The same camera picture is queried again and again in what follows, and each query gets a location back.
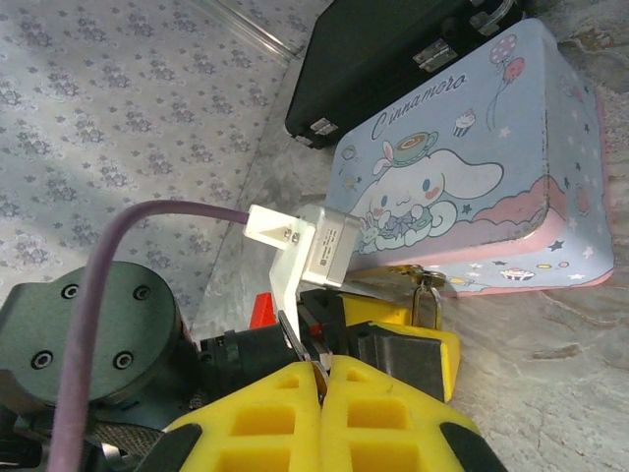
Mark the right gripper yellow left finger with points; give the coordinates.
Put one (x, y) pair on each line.
(260, 423)

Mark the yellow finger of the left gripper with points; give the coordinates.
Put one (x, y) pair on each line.
(373, 310)
(408, 359)

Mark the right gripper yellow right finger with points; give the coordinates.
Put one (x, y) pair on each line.
(378, 423)

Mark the small red plastic piece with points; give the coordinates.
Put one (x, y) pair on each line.
(263, 314)

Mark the black hard case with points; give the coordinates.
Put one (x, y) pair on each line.
(373, 54)

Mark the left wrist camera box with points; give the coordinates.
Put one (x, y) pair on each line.
(324, 246)

